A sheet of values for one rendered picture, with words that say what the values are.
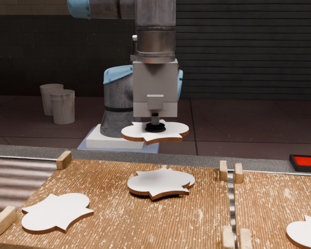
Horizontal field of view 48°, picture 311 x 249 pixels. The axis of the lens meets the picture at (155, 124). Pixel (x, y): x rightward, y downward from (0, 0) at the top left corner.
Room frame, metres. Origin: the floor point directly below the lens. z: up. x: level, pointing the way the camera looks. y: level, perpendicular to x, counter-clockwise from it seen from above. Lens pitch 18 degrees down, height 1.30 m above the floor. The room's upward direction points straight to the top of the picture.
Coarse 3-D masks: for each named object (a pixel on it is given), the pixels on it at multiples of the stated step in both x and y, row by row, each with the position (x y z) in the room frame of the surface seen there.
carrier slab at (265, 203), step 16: (256, 176) 0.74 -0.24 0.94; (272, 176) 0.74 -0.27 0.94; (288, 176) 0.74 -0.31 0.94; (304, 176) 0.74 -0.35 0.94; (240, 192) 0.66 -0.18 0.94; (256, 192) 0.66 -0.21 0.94; (272, 192) 0.66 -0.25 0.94; (288, 192) 0.66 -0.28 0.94; (304, 192) 0.66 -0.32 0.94; (240, 208) 0.60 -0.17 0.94; (256, 208) 0.60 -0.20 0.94; (272, 208) 0.60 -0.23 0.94; (288, 208) 0.60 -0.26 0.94; (304, 208) 0.60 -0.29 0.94; (240, 224) 0.54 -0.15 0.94; (256, 224) 0.54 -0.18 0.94; (272, 224) 0.54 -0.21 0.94; (288, 224) 0.54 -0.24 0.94; (256, 240) 0.50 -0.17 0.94; (272, 240) 0.50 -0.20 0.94; (288, 240) 0.50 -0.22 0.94
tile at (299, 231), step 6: (306, 216) 0.55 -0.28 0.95; (294, 222) 0.53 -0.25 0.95; (300, 222) 0.53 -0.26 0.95; (306, 222) 0.53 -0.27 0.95; (288, 228) 0.52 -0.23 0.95; (294, 228) 0.52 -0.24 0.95; (300, 228) 0.52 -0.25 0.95; (306, 228) 0.52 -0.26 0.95; (288, 234) 0.50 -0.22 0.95; (294, 234) 0.50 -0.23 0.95; (300, 234) 0.50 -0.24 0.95; (306, 234) 0.50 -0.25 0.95; (294, 240) 0.49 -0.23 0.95; (300, 240) 0.48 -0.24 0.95; (306, 240) 0.48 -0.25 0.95; (300, 246) 0.48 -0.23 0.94; (306, 246) 0.47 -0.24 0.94
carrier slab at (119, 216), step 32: (64, 192) 0.66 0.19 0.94; (96, 192) 0.66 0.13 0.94; (128, 192) 0.66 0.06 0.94; (192, 192) 0.66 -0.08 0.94; (224, 192) 0.66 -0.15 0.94; (96, 224) 0.54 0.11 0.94; (128, 224) 0.54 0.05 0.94; (160, 224) 0.54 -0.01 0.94; (192, 224) 0.54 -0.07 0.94; (224, 224) 0.54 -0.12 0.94
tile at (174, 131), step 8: (160, 120) 0.73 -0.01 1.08; (128, 128) 0.67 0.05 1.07; (136, 128) 0.67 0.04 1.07; (144, 128) 0.67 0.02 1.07; (168, 128) 0.67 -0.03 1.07; (176, 128) 0.67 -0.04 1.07; (184, 128) 0.67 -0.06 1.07; (128, 136) 0.63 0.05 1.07; (136, 136) 0.63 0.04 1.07; (144, 136) 0.63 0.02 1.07; (152, 136) 0.63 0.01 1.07; (160, 136) 0.63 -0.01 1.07; (168, 136) 0.63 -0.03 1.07; (176, 136) 0.63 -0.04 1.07
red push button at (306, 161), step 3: (297, 159) 0.85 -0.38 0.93; (300, 159) 0.85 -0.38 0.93; (303, 159) 0.85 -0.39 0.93; (306, 159) 0.85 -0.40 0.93; (309, 159) 0.85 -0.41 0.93; (297, 162) 0.83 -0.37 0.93; (300, 162) 0.83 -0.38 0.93; (303, 162) 0.83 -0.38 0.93; (306, 162) 0.83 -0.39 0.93; (309, 162) 0.83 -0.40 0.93; (306, 165) 0.81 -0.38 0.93; (309, 165) 0.81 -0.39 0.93
